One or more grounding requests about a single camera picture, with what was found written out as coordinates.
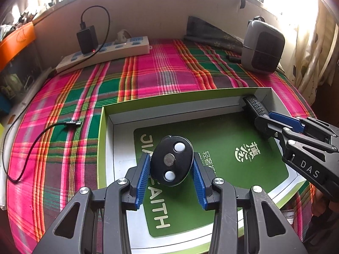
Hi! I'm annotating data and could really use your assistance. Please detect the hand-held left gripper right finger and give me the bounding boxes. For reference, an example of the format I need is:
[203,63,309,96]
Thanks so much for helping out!
[192,152,309,254]

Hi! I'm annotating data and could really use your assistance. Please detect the green cardboard box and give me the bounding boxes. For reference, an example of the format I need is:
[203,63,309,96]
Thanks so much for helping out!
[97,87,309,254]

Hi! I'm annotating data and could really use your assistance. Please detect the dark patterned cloth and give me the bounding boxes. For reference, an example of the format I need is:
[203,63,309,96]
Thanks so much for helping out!
[185,16,244,51]

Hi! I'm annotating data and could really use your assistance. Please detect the black adapter cable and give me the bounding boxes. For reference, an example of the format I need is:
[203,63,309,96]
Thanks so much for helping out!
[80,5,111,56]

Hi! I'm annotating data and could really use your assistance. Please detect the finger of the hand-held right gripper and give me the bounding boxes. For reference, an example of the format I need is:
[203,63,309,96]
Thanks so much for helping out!
[267,111,339,144]
[254,115,339,154]

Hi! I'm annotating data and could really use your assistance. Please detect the black grey speaker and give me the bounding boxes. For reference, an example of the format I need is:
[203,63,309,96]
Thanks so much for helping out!
[240,17,285,75]

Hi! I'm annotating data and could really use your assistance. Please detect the black power adapter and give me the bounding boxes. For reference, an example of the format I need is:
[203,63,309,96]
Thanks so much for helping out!
[76,25,99,55]

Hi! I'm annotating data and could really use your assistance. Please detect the plaid blanket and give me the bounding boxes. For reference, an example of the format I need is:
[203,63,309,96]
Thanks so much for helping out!
[5,38,317,254]

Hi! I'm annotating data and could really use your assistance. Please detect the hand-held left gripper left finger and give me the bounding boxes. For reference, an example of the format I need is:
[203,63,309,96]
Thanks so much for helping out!
[32,153,151,254]

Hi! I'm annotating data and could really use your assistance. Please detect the white plug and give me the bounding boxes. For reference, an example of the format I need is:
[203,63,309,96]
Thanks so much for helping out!
[114,29,131,44]

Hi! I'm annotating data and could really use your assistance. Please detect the black oval device white buttons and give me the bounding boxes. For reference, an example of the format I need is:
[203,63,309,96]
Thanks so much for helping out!
[150,135,194,187]

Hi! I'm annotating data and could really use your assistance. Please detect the green printed card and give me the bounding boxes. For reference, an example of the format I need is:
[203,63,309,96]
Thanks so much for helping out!
[133,114,290,238]

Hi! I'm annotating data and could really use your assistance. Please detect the black usb cable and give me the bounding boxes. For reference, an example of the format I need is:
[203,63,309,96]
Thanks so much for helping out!
[7,119,82,182]

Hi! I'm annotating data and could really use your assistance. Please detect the white power strip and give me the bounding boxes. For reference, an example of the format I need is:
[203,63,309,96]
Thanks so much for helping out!
[56,36,152,75]

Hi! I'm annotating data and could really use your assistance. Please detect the orange tray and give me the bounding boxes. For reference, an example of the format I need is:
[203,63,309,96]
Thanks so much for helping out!
[0,22,36,61]

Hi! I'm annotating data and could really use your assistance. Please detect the black remote control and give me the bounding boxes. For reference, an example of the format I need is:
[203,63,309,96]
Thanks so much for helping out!
[242,95,268,118]

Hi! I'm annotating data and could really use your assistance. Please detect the cream patterned curtain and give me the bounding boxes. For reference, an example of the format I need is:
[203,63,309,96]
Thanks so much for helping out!
[289,0,339,104]

